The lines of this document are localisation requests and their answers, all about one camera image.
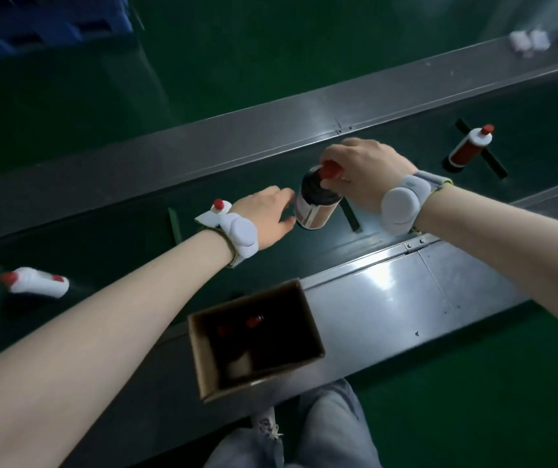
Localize person's right hand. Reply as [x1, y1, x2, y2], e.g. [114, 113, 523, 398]
[319, 137, 419, 216]

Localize brown cardboard box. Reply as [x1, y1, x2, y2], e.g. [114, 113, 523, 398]
[187, 279, 326, 403]

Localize metal conveyor machine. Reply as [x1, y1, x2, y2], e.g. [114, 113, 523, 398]
[0, 15, 558, 468]

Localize blue plastic pallet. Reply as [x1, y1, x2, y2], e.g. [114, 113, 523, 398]
[0, 0, 134, 58]

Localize white wrist tracker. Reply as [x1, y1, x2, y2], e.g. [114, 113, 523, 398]
[380, 170, 454, 235]
[221, 212, 260, 268]

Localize person's left forearm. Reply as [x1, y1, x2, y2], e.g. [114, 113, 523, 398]
[0, 230, 233, 468]

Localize person's left hand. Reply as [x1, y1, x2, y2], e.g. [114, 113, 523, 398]
[232, 186, 298, 251]

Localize white left wrist tracker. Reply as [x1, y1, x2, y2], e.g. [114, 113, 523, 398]
[221, 212, 260, 268]

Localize person's right forearm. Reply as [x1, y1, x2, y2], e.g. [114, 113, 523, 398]
[418, 186, 558, 347]

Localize small white red-capped bottle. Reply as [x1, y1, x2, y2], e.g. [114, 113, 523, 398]
[194, 199, 234, 228]

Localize grey trousers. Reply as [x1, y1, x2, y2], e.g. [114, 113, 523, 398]
[203, 378, 383, 468]

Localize white right wrist tracker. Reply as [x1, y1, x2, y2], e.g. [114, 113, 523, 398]
[380, 170, 454, 235]

